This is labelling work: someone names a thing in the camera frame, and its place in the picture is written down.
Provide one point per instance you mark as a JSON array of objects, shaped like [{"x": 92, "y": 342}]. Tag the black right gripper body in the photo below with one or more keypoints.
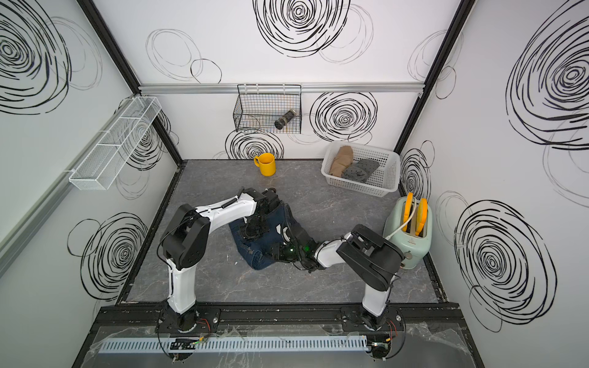
[{"x": 289, "y": 254}]

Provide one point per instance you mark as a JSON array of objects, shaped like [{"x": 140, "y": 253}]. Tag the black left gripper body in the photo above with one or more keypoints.
[{"x": 256, "y": 229}]

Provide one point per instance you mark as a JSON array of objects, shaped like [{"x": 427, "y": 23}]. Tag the dark blue skirt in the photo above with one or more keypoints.
[{"x": 256, "y": 252}]

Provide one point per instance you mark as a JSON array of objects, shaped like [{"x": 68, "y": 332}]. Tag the grey polka dot skirt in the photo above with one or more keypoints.
[{"x": 361, "y": 170}]

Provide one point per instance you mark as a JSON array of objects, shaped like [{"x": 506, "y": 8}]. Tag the tan brown skirt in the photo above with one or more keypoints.
[{"x": 343, "y": 159}]

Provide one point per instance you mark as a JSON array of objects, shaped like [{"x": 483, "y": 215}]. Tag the white plastic basket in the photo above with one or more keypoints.
[{"x": 383, "y": 181}]

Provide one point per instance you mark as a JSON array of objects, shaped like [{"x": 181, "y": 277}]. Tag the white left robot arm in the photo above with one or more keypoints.
[{"x": 186, "y": 237}]

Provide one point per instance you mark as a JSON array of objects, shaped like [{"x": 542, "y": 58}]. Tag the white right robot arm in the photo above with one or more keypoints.
[{"x": 373, "y": 258}]

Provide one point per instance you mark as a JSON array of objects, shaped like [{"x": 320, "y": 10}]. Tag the yellow mug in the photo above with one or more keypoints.
[{"x": 266, "y": 164}]

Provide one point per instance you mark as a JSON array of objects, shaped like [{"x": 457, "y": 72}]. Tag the dark cylindrical bottle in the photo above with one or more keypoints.
[{"x": 281, "y": 122}]

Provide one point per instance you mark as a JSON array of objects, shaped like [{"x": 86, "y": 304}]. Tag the yellow toast slice left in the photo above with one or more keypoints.
[{"x": 408, "y": 210}]

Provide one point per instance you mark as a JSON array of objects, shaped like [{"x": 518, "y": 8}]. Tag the yellow toast slice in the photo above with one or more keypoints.
[
  {"x": 408, "y": 210},
  {"x": 421, "y": 216}
]

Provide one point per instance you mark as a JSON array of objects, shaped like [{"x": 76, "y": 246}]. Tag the mint green toaster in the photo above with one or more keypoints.
[{"x": 414, "y": 248}]

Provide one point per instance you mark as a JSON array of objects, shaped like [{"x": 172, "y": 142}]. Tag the yellow toast slice right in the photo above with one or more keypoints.
[{"x": 421, "y": 216}]

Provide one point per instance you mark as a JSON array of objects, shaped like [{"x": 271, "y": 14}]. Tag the white slotted cable duct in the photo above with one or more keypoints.
[{"x": 177, "y": 345}]

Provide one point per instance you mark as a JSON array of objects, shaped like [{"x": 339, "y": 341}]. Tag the black wire wall basket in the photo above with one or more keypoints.
[{"x": 259, "y": 105}]

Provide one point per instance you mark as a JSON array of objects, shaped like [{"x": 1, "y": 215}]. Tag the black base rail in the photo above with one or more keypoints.
[{"x": 212, "y": 317}]

